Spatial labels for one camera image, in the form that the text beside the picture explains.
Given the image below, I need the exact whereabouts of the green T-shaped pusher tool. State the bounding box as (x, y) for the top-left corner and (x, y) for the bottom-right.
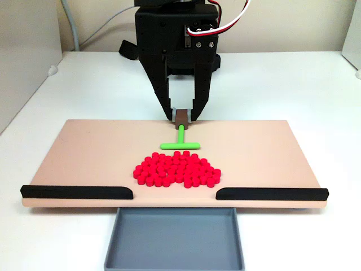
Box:
(160, 107), (201, 150)

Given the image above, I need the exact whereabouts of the black table clamp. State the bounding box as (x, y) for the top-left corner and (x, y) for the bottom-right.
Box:
(118, 39), (139, 61)

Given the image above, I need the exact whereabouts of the beige flat board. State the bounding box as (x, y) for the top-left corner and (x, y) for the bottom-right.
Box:
(21, 119), (329, 211)

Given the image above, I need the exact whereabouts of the pale partition panel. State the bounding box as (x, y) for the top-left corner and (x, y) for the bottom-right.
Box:
(0, 0), (63, 135)
(341, 0), (361, 71)

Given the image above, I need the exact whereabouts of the grey plastic tray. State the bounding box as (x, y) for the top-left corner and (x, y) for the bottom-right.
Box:
(103, 207), (245, 271)

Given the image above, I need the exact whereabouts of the red white black servo cable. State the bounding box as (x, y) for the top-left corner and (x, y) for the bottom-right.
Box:
(186, 0), (252, 37)

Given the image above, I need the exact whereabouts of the thin grey cable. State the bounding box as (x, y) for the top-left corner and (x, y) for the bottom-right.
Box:
(80, 5), (137, 49)

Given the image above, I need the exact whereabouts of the thick grey cable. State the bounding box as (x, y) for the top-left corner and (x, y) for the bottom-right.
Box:
(60, 0), (81, 52)

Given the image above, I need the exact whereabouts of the black edge rail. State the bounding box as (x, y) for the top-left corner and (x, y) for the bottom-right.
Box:
(215, 187), (329, 202)
(20, 185), (134, 200)

